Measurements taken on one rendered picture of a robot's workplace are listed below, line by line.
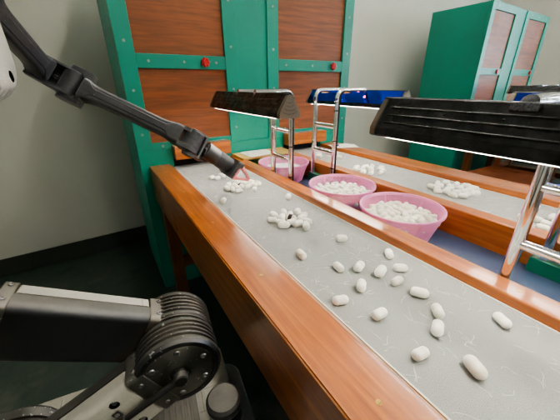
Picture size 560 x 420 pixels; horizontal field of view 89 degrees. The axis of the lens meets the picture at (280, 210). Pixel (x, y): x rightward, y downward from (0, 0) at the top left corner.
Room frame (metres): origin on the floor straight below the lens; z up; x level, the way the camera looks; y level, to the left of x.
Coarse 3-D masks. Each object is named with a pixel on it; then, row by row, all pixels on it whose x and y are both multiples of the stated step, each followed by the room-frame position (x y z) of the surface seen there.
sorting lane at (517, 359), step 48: (288, 192) 1.07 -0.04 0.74; (288, 240) 0.69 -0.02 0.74; (336, 288) 0.49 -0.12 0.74; (384, 288) 0.48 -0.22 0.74; (432, 288) 0.48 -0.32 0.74; (384, 336) 0.36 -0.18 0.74; (432, 336) 0.36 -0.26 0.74; (480, 336) 0.36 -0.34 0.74; (528, 336) 0.36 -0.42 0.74; (432, 384) 0.27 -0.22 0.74; (480, 384) 0.27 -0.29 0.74; (528, 384) 0.27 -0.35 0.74
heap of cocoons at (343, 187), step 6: (318, 186) 1.16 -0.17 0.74; (324, 186) 1.14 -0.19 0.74; (330, 186) 1.14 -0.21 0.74; (336, 186) 1.14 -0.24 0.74; (342, 186) 1.14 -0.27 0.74; (348, 186) 1.14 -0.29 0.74; (354, 186) 1.14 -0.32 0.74; (360, 186) 1.14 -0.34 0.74; (336, 192) 1.08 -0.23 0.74; (342, 192) 1.07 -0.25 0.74; (348, 192) 1.06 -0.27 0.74; (354, 192) 1.06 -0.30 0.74; (360, 192) 1.07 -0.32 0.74; (354, 204) 0.99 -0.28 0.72
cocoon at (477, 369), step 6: (468, 354) 0.31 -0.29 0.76; (462, 360) 0.30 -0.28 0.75; (468, 360) 0.30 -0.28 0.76; (474, 360) 0.30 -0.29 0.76; (468, 366) 0.29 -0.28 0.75; (474, 366) 0.29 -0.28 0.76; (480, 366) 0.29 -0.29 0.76; (474, 372) 0.28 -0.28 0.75; (480, 372) 0.28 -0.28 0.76; (486, 372) 0.28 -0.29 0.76; (480, 378) 0.28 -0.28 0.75; (486, 378) 0.28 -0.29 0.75
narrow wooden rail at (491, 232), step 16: (320, 160) 1.50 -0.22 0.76; (368, 176) 1.21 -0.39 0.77; (416, 192) 0.99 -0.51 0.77; (448, 208) 0.86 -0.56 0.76; (464, 208) 0.84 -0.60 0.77; (448, 224) 0.85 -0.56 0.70; (464, 224) 0.81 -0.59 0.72; (480, 224) 0.77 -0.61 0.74; (496, 224) 0.74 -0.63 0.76; (512, 224) 0.73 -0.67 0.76; (480, 240) 0.76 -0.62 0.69; (496, 240) 0.73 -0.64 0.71; (528, 240) 0.67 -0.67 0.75; (544, 240) 0.65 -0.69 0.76; (528, 256) 0.66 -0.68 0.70
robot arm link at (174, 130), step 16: (96, 80) 0.97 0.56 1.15; (64, 96) 0.90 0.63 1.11; (80, 96) 0.90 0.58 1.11; (96, 96) 0.91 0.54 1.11; (112, 96) 0.92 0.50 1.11; (112, 112) 0.93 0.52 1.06; (128, 112) 0.91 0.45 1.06; (144, 112) 0.92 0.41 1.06; (160, 128) 0.91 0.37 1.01; (176, 128) 0.92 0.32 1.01; (176, 144) 0.90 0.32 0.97; (192, 144) 0.91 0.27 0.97
